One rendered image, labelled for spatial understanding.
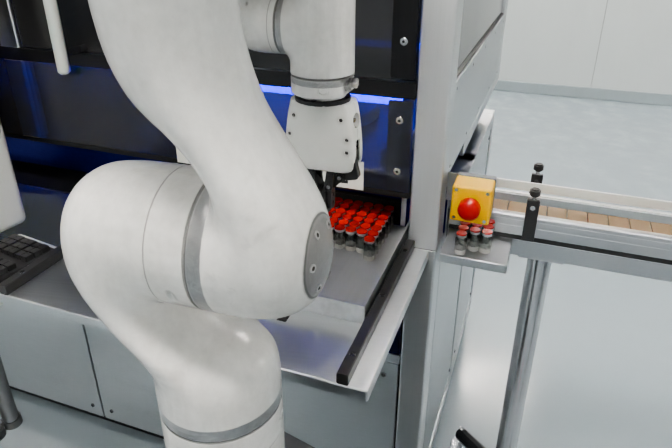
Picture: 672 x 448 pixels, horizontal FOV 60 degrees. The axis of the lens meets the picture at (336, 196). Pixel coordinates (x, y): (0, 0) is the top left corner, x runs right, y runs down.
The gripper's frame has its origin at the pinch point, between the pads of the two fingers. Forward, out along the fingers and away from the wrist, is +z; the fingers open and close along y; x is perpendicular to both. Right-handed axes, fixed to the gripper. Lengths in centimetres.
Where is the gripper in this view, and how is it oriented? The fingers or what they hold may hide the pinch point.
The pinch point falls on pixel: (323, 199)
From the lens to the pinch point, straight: 84.3
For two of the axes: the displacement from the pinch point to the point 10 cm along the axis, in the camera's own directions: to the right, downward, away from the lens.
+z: 0.0, 9.0, 4.3
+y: -9.4, -1.5, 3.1
